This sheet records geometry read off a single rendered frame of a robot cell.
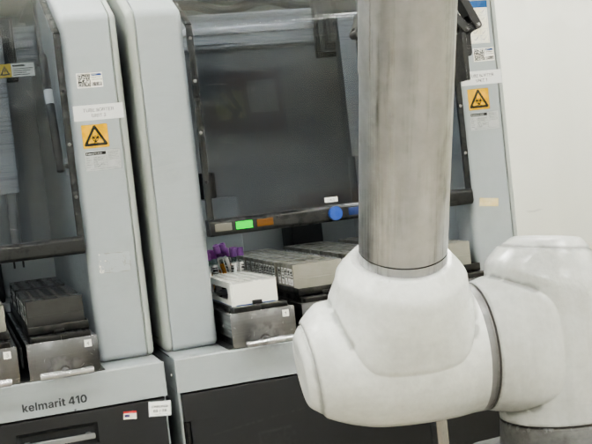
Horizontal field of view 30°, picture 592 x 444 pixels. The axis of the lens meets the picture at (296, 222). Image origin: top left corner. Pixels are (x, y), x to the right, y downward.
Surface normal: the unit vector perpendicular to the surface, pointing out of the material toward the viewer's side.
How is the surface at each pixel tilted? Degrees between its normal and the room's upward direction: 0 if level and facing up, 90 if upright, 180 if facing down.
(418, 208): 113
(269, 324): 90
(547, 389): 106
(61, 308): 90
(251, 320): 90
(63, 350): 90
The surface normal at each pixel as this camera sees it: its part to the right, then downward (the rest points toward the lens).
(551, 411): -0.36, 0.17
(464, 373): 0.26, 0.22
